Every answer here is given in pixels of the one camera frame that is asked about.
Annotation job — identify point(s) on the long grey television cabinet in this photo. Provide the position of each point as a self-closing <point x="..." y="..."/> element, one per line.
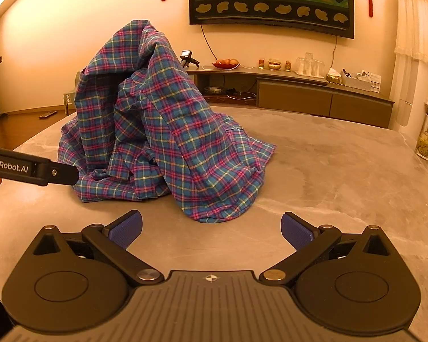
<point x="306" y="96"/>

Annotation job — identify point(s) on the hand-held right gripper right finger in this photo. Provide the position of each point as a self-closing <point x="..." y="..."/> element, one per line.
<point x="296" y="231"/>

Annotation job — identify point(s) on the tissue box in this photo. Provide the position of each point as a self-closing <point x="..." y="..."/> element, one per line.
<point x="333" y="77"/>

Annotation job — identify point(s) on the green plastic chair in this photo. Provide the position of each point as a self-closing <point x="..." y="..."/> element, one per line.
<point x="69" y="99"/>

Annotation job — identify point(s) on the white lace curtain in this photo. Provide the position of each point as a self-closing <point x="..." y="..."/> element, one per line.
<point x="413" y="42"/>

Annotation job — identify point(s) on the red plate of fruit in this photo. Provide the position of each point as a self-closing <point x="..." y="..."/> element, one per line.
<point x="225" y="63"/>

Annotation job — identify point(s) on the round golden lidded jar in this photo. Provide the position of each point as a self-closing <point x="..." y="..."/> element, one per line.
<point x="274" y="65"/>

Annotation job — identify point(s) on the wall television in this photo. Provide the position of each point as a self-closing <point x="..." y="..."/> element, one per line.
<point x="271" y="0"/>

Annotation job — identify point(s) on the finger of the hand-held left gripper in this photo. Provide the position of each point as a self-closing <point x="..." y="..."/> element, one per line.
<point x="65" y="174"/>

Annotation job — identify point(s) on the set of clear glass cups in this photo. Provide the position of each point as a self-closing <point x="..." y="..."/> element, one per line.
<point x="309" y="67"/>

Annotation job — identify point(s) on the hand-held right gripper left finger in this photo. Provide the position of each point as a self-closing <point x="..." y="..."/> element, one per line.
<point x="126" y="228"/>

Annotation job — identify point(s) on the remote control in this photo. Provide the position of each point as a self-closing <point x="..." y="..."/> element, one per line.
<point x="48" y="115"/>

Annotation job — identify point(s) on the blue pink plaid shirt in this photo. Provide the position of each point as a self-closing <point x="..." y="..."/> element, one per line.
<point x="185" y="142"/>

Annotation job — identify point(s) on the white cardboard box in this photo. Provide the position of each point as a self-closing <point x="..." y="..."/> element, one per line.
<point x="363" y="81"/>

